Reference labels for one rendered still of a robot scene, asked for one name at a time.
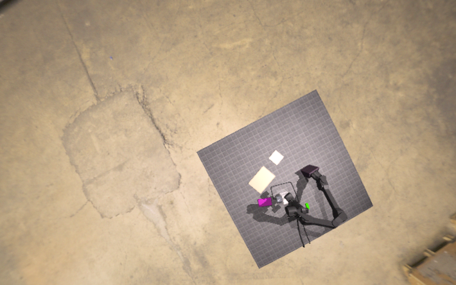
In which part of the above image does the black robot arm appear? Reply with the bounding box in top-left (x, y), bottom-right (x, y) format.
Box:
top-left (285, 170), bottom-right (347, 229)

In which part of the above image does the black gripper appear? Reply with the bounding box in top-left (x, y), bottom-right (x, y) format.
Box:
top-left (284, 193), bottom-right (300, 207)

